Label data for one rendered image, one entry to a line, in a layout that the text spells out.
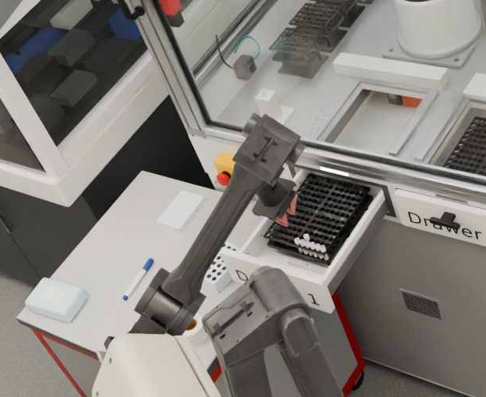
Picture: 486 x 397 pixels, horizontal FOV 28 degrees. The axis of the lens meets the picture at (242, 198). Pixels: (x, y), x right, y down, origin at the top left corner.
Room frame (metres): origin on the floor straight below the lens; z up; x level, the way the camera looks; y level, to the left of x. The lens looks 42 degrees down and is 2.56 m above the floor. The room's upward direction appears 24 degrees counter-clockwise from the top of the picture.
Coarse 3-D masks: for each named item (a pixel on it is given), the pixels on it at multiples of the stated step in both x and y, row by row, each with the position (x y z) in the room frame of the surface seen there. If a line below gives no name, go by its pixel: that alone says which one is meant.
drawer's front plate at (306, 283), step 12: (228, 252) 1.68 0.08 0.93; (228, 264) 1.69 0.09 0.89; (240, 264) 1.65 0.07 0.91; (252, 264) 1.62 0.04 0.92; (264, 264) 1.60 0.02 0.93; (276, 264) 1.58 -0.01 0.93; (240, 276) 1.67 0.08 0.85; (288, 276) 1.54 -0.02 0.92; (300, 276) 1.52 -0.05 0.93; (312, 276) 1.50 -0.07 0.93; (300, 288) 1.52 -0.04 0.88; (312, 288) 1.50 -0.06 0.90; (324, 288) 1.48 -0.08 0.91; (312, 300) 1.51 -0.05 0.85; (324, 300) 1.48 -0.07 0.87
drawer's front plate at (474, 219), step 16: (400, 192) 1.63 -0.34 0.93; (400, 208) 1.63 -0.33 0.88; (416, 208) 1.60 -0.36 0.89; (432, 208) 1.56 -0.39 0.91; (448, 208) 1.53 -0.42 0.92; (464, 208) 1.51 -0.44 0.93; (416, 224) 1.61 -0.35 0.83; (432, 224) 1.57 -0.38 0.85; (464, 224) 1.51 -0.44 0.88; (480, 224) 1.47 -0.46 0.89; (464, 240) 1.51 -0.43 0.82; (480, 240) 1.48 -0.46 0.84
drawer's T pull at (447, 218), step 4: (444, 212) 1.53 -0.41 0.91; (444, 216) 1.52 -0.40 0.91; (448, 216) 1.52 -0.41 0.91; (452, 216) 1.51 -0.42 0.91; (432, 220) 1.53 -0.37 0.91; (436, 220) 1.52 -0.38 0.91; (440, 220) 1.52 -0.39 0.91; (444, 220) 1.51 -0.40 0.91; (448, 220) 1.51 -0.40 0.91; (452, 220) 1.51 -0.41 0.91; (440, 224) 1.51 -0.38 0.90; (444, 224) 1.50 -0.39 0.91; (448, 224) 1.50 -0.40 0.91; (452, 224) 1.49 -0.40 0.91; (456, 224) 1.48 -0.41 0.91; (456, 228) 1.48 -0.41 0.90
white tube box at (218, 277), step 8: (232, 248) 1.83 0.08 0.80; (240, 248) 1.81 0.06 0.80; (216, 264) 1.80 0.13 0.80; (224, 264) 1.78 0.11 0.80; (208, 272) 1.78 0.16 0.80; (216, 272) 1.77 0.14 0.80; (224, 272) 1.76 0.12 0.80; (208, 280) 1.75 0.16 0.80; (216, 280) 1.74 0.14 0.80; (224, 280) 1.75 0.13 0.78; (216, 288) 1.73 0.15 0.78
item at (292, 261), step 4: (288, 260) 1.66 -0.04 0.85; (292, 260) 1.65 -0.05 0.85; (296, 260) 1.65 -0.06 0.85; (288, 264) 1.65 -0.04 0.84; (292, 264) 1.64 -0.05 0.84; (296, 264) 1.63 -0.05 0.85; (300, 264) 1.63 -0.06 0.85; (304, 264) 1.62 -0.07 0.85; (308, 264) 1.62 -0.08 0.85; (312, 264) 1.61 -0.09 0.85; (304, 268) 1.62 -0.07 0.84; (308, 268) 1.61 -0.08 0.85; (312, 268) 1.60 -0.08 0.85; (316, 268) 1.60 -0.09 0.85; (320, 268) 1.59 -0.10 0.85; (324, 268) 1.59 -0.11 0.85; (316, 272) 1.59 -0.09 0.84; (320, 272) 1.58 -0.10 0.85; (324, 272) 1.57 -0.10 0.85
